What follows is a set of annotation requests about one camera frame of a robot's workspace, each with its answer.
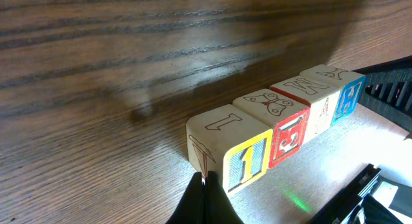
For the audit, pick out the red letter E block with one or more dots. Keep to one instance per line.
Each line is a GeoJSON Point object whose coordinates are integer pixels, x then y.
{"type": "Point", "coordinates": [287, 117]}

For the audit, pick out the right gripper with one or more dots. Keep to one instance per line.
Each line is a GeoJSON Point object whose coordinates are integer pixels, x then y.
{"type": "Point", "coordinates": [368, 199]}

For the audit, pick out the beige gnome picture block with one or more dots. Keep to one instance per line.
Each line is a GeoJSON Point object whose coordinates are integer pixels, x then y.
{"type": "Point", "coordinates": [320, 97]}

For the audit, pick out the yellow letter I block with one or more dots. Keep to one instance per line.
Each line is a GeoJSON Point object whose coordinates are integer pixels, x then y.
{"type": "Point", "coordinates": [233, 144]}

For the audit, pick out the beige blue-sided H block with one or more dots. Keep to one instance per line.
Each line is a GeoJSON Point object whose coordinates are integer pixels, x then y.
{"type": "Point", "coordinates": [350, 84]}

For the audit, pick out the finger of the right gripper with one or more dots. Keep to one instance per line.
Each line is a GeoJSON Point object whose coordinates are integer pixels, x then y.
{"type": "Point", "coordinates": [387, 91]}

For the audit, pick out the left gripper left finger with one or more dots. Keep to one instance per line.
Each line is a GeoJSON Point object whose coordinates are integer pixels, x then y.
{"type": "Point", "coordinates": [190, 208]}

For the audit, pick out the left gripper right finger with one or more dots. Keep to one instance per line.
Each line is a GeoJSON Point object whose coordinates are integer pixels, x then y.
{"type": "Point", "coordinates": [217, 206]}

